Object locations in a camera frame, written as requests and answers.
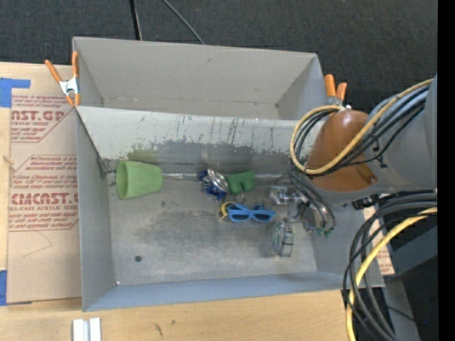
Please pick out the black cylinder on white bracket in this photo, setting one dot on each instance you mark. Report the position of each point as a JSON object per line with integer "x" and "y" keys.
{"x": 362, "y": 203}

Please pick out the green toy block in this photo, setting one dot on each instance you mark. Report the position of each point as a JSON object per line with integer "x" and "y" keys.
{"x": 241, "y": 182}

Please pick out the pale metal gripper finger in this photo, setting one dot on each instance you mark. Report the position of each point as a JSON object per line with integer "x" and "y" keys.
{"x": 289, "y": 242}
{"x": 278, "y": 238}

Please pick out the blue and silver foil packet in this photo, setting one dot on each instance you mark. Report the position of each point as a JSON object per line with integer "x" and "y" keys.
{"x": 213, "y": 182}

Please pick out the blue sunglasses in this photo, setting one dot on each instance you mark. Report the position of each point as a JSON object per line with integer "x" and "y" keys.
{"x": 249, "y": 214}

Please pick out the brown cardboard board red print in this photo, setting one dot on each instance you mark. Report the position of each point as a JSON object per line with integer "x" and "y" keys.
{"x": 42, "y": 254}

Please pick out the green plastic cup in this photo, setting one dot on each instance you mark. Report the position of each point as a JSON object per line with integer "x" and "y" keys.
{"x": 138, "y": 180}

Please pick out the grey metal bin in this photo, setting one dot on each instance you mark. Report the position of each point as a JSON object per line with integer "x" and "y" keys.
{"x": 199, "y": 247}

